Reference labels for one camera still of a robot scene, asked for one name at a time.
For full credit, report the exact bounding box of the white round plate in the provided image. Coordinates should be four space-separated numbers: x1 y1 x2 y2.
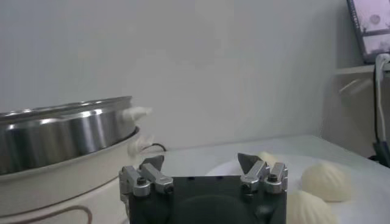
206 153 385 224

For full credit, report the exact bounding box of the white hanging cable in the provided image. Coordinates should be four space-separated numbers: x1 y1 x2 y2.
374 53 390 144

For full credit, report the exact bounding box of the white electric cooking pot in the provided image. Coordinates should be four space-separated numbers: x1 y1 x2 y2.
0 127 155 224

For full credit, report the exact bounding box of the open dark laptop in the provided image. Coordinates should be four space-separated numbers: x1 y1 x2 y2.
346 0 390 64

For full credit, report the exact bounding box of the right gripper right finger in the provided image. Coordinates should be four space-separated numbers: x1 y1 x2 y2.
237 152 289 195

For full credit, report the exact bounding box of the white steamed baozi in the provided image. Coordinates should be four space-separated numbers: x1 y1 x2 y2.
286 190 338 224
258 151 278 167
301 161 352 203

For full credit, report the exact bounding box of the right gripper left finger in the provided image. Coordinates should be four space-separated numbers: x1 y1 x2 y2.
118 155 174 204

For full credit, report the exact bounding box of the black pot power cable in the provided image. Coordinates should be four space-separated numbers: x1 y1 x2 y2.
141 142 167 153

